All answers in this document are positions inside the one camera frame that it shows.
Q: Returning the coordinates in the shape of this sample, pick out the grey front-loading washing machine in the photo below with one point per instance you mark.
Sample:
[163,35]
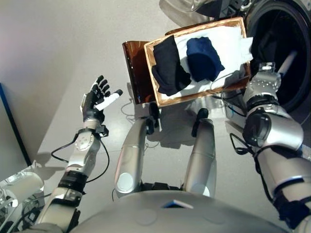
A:
[274,36]

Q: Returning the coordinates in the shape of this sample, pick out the round glass washing machine door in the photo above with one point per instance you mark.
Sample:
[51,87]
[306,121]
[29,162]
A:
[182,6]

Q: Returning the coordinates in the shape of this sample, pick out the grey robot torso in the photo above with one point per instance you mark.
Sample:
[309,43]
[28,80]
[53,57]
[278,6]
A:
[170,218]

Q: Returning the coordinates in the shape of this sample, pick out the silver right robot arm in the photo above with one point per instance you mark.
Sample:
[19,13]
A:
[279,131]

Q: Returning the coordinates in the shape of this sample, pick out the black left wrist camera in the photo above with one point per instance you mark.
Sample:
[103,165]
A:
[102,131]

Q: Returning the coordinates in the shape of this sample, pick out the silver robot leg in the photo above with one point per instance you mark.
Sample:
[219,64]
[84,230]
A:
[201,160]
[131,160]

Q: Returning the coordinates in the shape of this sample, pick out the woven wicker basket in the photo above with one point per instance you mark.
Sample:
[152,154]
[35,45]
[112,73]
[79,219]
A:
[194,97]

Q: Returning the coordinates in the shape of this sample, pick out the silver right robot leg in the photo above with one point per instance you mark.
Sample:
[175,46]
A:
[201,160]

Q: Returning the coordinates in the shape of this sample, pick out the black folded garment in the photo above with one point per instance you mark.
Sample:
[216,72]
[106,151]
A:
[167,72]

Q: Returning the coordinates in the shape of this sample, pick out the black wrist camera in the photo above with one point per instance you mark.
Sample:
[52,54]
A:
[267,66]
[102,131]

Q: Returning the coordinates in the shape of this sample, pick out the black robot foot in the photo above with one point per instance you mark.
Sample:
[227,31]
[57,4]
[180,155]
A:
[202,115]
[154,111]

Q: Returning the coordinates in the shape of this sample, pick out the black left robot foot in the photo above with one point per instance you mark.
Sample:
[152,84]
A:
[154,111]

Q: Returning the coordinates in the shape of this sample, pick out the amber acrylic stool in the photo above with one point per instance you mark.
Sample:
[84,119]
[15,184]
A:
[136,77]

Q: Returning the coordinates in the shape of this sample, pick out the black right robot foot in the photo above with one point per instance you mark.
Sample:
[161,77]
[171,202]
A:
[202,115]

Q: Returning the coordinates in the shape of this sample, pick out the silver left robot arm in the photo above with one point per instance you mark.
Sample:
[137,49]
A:
[82,150]

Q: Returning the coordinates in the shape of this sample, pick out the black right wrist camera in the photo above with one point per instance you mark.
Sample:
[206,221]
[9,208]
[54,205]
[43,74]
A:
[267,66]

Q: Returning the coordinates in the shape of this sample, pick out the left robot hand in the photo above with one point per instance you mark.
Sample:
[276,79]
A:
[91,106]

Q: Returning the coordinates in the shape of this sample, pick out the white cylindrical device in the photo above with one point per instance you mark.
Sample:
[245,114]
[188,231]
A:
[22,187]

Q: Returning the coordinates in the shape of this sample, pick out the navy blue garment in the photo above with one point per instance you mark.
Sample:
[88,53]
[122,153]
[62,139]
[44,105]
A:
[204,60]

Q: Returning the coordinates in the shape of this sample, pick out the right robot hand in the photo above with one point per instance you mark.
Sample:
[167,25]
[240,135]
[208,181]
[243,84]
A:
[288,61]

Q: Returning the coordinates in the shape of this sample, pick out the silver left robot leg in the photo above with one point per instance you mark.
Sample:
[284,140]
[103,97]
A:
[131,160]

